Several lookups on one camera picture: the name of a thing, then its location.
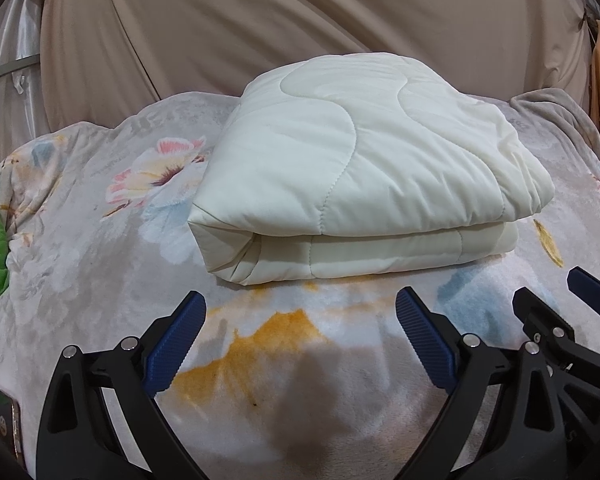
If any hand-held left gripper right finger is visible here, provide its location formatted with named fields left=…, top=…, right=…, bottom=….
left=395, top=286, right=569, bottom=480

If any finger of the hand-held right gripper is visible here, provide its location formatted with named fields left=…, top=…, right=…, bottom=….
left=511, top=286, right=600, bottom=411
left=566, top=266, right=600, bottom=322

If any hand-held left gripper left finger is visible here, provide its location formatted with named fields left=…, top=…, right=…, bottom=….
left=36, top=290, right=212, bottom=480

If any white quilt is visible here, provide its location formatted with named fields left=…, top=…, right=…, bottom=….
left=186, top=51, right=556, bottom=288

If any floral plush blanket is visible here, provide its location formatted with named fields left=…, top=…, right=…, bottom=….
left=0, top=87, right=600, bottom=480

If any gold-framed smartphone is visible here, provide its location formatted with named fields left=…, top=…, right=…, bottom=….
left=0, top=386, right=25, bottom=461

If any silver satin curtain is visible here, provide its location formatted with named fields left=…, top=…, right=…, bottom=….
left=0, top=0, right=56, bottom=181

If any beige curtain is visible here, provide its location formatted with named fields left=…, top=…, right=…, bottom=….
left=37, top=0, right=598, bottom=133

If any grey curtain tie-back strap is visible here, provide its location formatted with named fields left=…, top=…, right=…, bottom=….
left=0, top=56, right=40, bottom=87

